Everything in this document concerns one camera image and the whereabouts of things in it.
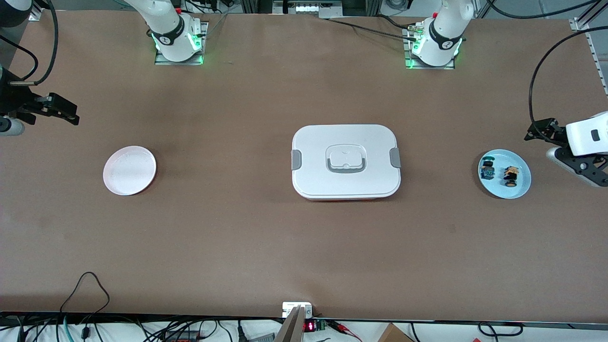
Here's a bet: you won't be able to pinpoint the light blue round plate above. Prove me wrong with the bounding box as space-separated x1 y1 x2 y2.
477 149 532 200

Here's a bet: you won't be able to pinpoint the pink round plate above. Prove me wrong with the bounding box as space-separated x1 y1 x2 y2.
103 145 157 196

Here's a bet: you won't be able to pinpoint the white lunch box grey latches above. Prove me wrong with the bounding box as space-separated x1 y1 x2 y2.
291 124 402 201

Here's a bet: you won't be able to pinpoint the brown cardboard box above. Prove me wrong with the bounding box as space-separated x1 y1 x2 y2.
378 323 415 342

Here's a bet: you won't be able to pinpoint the red clip leads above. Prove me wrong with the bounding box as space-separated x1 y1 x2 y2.
328 320 363 342

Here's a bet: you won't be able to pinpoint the small white device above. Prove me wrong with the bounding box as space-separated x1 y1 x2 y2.
282 302 314 318

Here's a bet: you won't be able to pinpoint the wooden strip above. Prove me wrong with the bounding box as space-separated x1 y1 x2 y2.
275 306 306 342

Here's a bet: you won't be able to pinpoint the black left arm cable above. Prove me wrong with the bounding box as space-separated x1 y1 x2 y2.
484 0 608 141

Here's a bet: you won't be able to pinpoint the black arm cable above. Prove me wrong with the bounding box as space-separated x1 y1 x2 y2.
0 0 60 87
484 0 608 141

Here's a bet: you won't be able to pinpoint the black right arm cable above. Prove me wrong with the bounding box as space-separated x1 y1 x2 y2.
0 0 60 87

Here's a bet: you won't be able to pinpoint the aluminium frame rail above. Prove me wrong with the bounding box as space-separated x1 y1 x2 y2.
569 0 608 98

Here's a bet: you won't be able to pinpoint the aluminium corner bracket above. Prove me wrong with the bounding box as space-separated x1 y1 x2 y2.
28 0 53 22

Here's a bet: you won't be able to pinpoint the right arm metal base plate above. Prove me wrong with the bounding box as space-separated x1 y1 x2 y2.
154 21 209 66

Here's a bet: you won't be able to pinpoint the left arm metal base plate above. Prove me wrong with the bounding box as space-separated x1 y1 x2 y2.
403 24 456 71

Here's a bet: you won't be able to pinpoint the black looped cable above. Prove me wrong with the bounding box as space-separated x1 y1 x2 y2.
59 271 111 329

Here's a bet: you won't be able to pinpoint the black base cable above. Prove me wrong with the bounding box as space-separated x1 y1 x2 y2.
327 18 418 42
378 14 418 32

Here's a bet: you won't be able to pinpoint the black curved cable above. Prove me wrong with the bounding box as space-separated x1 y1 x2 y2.
477 322 524 337

